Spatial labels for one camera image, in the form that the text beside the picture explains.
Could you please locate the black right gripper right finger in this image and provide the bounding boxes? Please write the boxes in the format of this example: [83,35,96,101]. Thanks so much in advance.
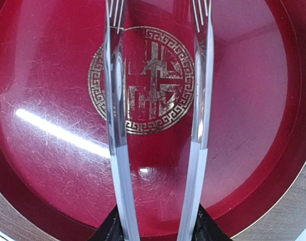
[192,204,231,241]

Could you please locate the red round tray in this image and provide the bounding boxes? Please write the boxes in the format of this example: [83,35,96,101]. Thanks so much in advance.
[0,1,306,240]

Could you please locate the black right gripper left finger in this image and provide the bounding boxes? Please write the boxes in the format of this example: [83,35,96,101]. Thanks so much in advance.
[91,206,124,241]

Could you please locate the white metal tongs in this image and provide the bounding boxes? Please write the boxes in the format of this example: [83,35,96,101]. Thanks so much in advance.
[103,1,215,240]

